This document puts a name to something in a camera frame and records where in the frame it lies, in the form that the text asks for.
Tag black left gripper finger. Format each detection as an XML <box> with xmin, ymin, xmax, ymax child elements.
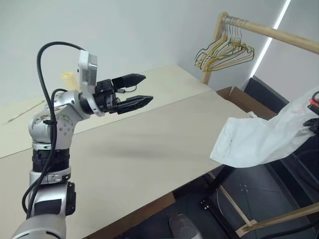
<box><xmin>115</xmin><ymin>95</ymin><xmax>154</xmax><ymax>116</ymax></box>
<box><xmin>111</xmin><ymin>73</ymin><xmax>147</xmax><ymax>90</ymax></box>

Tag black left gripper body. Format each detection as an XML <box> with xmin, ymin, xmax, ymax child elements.
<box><xmin>93</xmin><ymin>78</ymin><xmax>121</xmax><ymax>115</ymax></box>

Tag white shorts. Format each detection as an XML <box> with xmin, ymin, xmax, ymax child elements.
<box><xmin>209</xmin><ymin>91</ymin><xmax>315</xmax><ymax>169</ymax></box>

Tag yellow plastic cup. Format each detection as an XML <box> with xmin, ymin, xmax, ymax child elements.
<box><xmin>59</xmin><ymin>71</ymin><xmax>82</xmax><ymax>92</ymax></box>

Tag brown cardboard box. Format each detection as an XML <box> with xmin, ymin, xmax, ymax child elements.
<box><xmin>215</xmin><ymin>86</ymin><xmax>278</xmax><ymax>120</ymax></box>

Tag wooden clothes rack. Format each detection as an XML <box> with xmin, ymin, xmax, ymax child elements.
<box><xmin>202</xmin><ymin>11</ymin><xmax>319</xmax><ymax>238</ymax></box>

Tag black table leg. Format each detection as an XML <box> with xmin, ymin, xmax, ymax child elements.
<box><xmin>199</xmin><ymin>164</ymin><xmax>238</xmax><ymax>239</ymax></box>

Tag grey rounded shape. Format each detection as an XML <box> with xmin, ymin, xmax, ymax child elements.
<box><xmin>168</xmin><ymin>212</ymin><xmax>201</xmax><ymax>239</ymax></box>

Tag thin black gripper wire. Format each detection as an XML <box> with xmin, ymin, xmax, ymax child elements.
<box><xmin>117</xmin><ymin>85</ymin><xmax>138</xmax><ymax>95</ymax></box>

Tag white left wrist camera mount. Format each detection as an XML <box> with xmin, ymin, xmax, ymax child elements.
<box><xmin>76</xmin><ymin>49</ymin><xmax>106</xmax><ymax>118</ymax></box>

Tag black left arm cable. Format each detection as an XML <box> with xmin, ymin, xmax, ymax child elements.
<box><xmin>21</xmin><ymin>41</ymin><xmax>87</xmax><ymax>221</ymax></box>

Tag dark green wire hanger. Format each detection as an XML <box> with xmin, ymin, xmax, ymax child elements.
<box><xmin>194</xmin><ymin>23</ymin><xmax>231</xmax><ymax>68</ymax></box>

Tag white wall light strip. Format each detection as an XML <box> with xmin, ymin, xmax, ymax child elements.
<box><xmin>250</xmin><ymin>0</ymin><xmax>292</xmax><ymax>76</ymax></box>

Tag bunch of wire hangers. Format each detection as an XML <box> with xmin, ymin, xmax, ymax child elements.
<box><xmin>198</xmin><ymin>24</ymin><xmax>241</xmax><ymax>73</ymax></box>

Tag yellow wire hanger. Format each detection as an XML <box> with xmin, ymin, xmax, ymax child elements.
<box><xmin>214</xmin><ymin>24</ymin><xmax>256</xmax><ymax>66</ymax></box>

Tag pink wire hanger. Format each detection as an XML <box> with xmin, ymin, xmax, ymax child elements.
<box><xmin>211</xmin><ymin>24</ymin><xmax>252</xmax><ymax>64</ymax></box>

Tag white wire hanger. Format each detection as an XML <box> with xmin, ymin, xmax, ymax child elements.
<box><xmin>203</xmin><ymin>24</ymin><xmax>246</xmax><ymax>67</ymax></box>

